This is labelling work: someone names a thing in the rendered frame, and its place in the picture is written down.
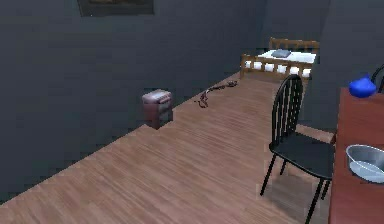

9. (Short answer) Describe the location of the grey metal bowl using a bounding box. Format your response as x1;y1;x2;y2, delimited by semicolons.
345;144;384;185

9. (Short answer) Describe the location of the dark framed wall picture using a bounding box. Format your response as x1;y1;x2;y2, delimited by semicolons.
77;0;155;18

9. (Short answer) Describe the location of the dark red tangled floor object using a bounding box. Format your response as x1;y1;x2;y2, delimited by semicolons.
194;79;239;109

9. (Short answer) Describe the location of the grey pillow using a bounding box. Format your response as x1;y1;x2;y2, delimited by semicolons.
270;48;292;59

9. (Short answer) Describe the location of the black spindle back chair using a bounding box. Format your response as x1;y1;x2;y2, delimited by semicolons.
370;64;384;94
259;74;336;224

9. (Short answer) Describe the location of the reddish brown wooden table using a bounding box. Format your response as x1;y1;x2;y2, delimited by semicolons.
327;87;384;224

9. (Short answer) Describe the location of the wooden bed with white mattress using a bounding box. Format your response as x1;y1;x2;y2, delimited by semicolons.
239;36;321;83

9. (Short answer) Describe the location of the blue round vase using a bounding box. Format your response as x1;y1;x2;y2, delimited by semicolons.
348;74;378;99

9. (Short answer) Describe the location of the small reddish brown cabinet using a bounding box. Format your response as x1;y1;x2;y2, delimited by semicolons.
141;89;174;131

